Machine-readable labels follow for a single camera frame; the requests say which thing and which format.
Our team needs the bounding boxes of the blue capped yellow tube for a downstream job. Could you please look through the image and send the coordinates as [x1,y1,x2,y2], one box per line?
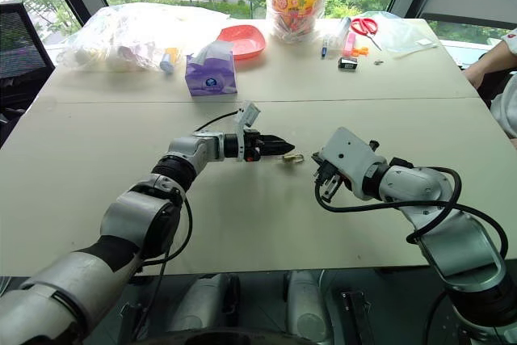
[158,47,179,76]

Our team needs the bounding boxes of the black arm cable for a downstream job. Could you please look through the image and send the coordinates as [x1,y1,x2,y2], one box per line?
[128,109,244,338]
[314,166,510,259]

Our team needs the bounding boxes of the clear bag of white items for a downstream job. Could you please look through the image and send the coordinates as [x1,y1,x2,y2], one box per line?
[56,2,232,74]

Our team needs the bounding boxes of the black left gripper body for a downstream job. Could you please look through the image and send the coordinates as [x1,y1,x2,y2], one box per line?
[242,129,264,162]

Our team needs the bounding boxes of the black bracket under table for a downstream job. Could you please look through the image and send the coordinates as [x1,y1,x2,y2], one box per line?
[338,289,373,345]

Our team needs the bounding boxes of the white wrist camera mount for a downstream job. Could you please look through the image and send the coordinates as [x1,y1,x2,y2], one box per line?
[322,126,388,201]
[233,100,263,163]

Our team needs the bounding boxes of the coral red plastic dish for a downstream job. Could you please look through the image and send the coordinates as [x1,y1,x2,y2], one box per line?
[217,24,267,61]

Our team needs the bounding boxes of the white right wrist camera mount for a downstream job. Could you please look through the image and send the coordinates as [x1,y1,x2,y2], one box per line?
[322,126,388,201]

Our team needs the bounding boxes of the person in white clothes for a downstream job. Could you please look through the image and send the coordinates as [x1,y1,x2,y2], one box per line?
[476,27,517,140]

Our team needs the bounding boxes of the clear flat plastic bag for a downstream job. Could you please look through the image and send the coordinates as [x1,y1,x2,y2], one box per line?
[355,11,440,60]

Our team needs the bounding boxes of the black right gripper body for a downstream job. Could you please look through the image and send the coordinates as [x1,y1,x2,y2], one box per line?
[312,150,349,187]

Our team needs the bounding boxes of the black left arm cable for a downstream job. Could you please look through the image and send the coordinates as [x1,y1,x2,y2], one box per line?
[128,109,244,338]

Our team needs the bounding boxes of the grey rounded robot leg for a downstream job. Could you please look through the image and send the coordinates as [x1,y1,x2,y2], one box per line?
[167,273,242,334]
[284,270,334,343]

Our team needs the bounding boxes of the red handled scissors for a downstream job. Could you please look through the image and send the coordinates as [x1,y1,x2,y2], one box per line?
[350,17,383,53]

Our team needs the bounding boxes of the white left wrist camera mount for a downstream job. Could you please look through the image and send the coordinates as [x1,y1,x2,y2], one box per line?
[233,100,263,163]

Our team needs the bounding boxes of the clear plastic syringe tube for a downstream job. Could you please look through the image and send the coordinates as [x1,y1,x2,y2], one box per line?
[326,16,353,48]

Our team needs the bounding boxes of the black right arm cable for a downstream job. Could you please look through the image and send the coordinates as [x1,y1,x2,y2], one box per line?
[314,166,510,259]

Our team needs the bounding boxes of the black mesh office chair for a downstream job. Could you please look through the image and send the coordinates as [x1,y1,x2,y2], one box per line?
[0,2,57,149]

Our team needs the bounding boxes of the purple tissue box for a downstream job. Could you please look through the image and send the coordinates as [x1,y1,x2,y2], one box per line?
[184,40,239,98]

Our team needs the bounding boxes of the pink highlighter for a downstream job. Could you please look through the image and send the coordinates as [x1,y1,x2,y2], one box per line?
[342,32,357,59]

